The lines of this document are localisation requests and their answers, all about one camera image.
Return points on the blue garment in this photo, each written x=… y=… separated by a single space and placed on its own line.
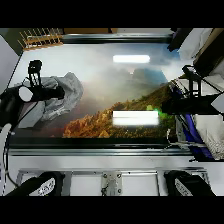
x=193 y=136

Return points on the grey garment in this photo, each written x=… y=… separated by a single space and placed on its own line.
x=66 y=90

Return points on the white garment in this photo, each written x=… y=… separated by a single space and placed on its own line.
x=211 y=133
x=196 y=41

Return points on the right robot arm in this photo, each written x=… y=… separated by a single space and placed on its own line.
x=200 y=105

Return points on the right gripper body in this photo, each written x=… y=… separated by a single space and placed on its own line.
x=170 y=107

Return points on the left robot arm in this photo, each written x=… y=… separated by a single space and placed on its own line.
x=10 y=100

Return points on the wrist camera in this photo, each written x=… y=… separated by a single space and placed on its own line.
x=34 y=68
x=193 y=80

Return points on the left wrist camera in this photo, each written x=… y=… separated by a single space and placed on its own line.
x=34 y=68

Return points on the black garment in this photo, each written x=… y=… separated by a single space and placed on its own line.
x=178 y=38

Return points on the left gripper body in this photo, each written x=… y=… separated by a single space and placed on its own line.
x=55 y=93

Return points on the wooden rack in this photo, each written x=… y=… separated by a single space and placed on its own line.
x=41 y=40

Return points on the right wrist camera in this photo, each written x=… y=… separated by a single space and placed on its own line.
x=193 y=80

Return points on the silver frame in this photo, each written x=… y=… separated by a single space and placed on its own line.
x=133 y=156

